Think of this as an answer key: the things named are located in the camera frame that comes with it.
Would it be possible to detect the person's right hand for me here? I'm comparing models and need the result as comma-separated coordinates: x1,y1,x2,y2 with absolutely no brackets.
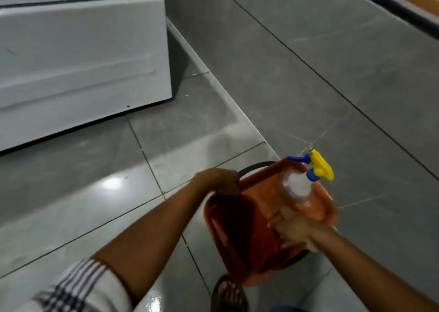
267,206,330,253

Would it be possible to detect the person's left hand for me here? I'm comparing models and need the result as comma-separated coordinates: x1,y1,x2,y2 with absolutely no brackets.
191,168,241,196

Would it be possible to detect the orange plastic bucket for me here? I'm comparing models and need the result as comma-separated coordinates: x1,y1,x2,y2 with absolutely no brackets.
203,158,339,287

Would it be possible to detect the person's right forearm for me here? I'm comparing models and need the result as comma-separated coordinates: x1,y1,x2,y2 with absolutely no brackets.
310,229,439,312

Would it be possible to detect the person's left forearm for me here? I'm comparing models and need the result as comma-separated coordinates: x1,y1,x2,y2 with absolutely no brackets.
92,182,210,308

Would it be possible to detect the clear spray bottle yellow trigger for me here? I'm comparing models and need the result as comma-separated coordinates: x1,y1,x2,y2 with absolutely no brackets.
282,147,335,201

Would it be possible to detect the person's foot in sandal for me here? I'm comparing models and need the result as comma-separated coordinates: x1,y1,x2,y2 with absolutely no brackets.
210,274,249,312

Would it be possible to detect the striped white shirt sleeve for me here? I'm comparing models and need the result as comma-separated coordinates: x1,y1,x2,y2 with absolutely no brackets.
15,258,134,312

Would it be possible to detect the white appliance cabinet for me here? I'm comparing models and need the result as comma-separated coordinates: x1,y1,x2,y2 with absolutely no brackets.
0,0,173,153

